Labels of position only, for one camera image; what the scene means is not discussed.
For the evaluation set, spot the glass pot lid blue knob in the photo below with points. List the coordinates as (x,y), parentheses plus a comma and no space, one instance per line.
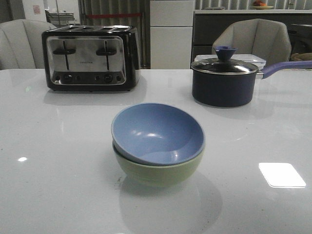
(224,64)

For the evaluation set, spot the beige chair left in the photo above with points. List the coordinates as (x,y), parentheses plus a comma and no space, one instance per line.
(21,44)

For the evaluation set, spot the white refrigerator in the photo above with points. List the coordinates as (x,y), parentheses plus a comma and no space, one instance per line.
(171,28)

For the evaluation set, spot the blue bowl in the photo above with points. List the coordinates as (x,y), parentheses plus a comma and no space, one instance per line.
(157,134)

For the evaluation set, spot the beige chair right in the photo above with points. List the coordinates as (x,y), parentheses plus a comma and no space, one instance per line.
(266,39)

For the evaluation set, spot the green bowl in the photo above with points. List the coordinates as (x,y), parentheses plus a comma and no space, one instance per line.
(159,176)

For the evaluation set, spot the black and chrome toaster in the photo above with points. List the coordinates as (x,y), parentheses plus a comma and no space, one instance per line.
(91,58)

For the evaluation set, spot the dark blue saucepan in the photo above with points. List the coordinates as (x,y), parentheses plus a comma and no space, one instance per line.
(234,90)

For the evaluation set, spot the fruit plate on counter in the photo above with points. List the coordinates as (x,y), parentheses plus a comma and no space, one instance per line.
(260,5)

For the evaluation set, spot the clear plastic container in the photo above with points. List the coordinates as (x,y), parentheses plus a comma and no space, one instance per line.
(243,57)

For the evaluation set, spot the beige chair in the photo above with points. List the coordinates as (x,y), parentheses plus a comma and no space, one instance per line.
(266,39)
(21,44)

